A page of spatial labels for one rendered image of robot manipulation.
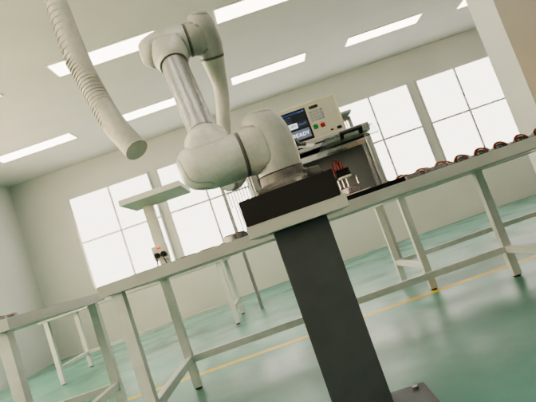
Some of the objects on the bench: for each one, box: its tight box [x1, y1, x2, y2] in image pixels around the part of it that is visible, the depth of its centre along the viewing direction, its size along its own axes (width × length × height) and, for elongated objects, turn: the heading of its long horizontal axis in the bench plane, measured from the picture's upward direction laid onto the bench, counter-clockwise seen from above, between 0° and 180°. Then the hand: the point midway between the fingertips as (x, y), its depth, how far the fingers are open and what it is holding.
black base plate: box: [346, 176, 406, 200], centre depth 233 cm, size 47×64×2 cm
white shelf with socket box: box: [118, 180, 191, 266], centre depth 290 cm, size 35×37×46 cm
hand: (313, 159), depth 208 cm, fingers open, 13 cm apart
